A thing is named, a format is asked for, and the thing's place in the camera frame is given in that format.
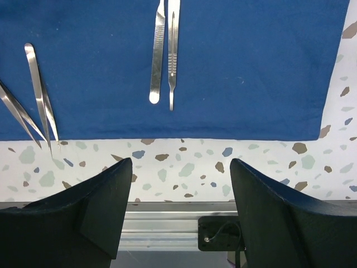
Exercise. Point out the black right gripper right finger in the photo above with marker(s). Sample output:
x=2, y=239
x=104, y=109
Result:
x=282, y=227

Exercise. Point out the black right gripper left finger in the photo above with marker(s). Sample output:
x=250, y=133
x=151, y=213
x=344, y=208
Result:
x=77, y=227

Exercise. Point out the thin steel tweezers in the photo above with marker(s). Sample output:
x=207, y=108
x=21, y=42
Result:
x=19, y=113

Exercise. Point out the broad steel tweezers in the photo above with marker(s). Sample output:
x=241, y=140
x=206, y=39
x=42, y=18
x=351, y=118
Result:
x=157, y=55

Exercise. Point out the blue surgical drape cloth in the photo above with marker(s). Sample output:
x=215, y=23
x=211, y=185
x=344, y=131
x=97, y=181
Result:
x=246, y=70

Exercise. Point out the thin steel scalpel handle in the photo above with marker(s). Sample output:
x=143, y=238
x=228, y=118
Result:
x=173, y=34

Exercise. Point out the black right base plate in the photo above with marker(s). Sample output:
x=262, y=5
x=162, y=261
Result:
x=220, y=233

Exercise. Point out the aluminium mounting rail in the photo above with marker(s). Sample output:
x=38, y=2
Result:
x=167, y=226

